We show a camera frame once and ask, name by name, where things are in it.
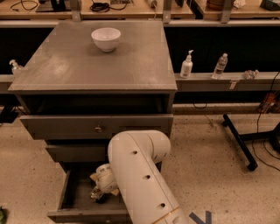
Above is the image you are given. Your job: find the black cable loop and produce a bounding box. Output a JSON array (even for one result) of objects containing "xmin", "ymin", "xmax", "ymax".
[{"xmin": 10, "ymin": 0, "xmax": 39, "ymax": 12}]

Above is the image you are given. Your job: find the grey middle drawer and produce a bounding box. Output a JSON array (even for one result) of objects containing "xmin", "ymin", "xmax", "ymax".
[{"xmin": 45, "ymin": 143, "xmax": 107, "ymax": 163}]

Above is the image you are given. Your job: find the black stand base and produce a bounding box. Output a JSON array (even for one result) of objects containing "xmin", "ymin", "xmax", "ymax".
[{"xmin": 222, "ymin": 115, "xmax": 280, "ymax": 171}]

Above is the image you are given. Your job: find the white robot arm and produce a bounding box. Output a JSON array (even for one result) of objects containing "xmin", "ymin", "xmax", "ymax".
[{"xmin": 90, "ymin": 130, "xmax": 187, "ymax": 224}]

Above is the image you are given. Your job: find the grey wooden drawer cabinet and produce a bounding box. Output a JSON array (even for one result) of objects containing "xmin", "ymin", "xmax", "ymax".
[{"xmin": 8, "ymin": 20, "xmax": 178, "ymax": 224}]

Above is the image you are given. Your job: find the black floor cable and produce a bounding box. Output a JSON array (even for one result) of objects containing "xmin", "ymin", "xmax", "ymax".
[{"xmin": 251, "ymin": 71, "xmax": 280, "ymax": 172}]

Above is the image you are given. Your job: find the black coiled cable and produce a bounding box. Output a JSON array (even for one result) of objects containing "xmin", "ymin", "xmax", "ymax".
[{"xmin": 88, "ymin": 0, "xmax": 130, "ymax": 13}]

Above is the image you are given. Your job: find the clear plastic water bottle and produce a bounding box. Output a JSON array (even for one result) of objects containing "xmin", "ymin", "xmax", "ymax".
[{"xmin": 212, "ymin": 53, "xmax": 228, "ymax": 80}]

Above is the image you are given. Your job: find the crumpled clear plastic wrap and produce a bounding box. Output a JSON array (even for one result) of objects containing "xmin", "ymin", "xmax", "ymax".
[{"xmin": 244, "ymin": 70, "xmax": 259, "ymax": 80}]

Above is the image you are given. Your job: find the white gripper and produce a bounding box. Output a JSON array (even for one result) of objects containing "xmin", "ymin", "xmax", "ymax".
[{"xmin": 90, "ymin": 164, "xmax": 120, "ymax": 196}]

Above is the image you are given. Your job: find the grey open bottom drawer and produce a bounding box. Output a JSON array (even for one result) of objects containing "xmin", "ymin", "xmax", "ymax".
[{"xmin": 47, "ymin": 162, "xmax": 132, "ymax": 224}]

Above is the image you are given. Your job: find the grey top drawer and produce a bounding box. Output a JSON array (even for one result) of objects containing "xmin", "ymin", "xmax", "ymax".
[{"xmin": 20, "ymin": 115, "xmax": 173, "ymax": 140}]

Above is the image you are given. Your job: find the white ceramic bowl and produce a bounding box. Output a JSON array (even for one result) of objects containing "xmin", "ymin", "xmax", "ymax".
[{"xmin": 91, "ymin": 27, "xmax": 121, "ymax": 52}]

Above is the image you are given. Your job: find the green object at edge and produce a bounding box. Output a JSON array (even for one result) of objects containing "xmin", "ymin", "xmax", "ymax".
[{"xmin": 0, "ymin": 206, "xmax": 5, "ymax": 224}]

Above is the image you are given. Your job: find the green 7up can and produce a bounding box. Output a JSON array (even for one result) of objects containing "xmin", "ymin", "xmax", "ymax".
[{"xmin": 89, "ymin": 186, "xmax": 104, "ymax": 202}]

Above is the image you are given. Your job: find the white pump lotion bottle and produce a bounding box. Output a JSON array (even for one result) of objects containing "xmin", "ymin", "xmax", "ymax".
[{"xmin": 180, "ymin": 50, "xmax": 193, "ymax": 78}]

